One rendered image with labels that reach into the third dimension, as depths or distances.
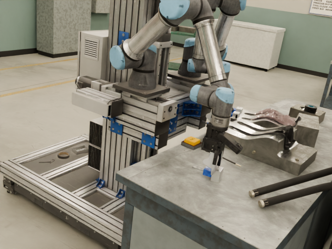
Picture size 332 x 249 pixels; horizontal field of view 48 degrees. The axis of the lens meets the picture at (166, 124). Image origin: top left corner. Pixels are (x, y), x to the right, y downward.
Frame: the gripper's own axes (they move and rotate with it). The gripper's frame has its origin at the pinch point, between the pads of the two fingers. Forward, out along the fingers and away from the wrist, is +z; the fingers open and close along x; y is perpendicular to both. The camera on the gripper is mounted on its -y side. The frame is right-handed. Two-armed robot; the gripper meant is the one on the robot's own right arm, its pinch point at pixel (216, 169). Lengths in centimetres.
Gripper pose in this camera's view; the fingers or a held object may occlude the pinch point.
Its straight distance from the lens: 161.7
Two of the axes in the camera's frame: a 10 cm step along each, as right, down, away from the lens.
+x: -4.1, 2.8, -8.7
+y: -9.0, -2.5, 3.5
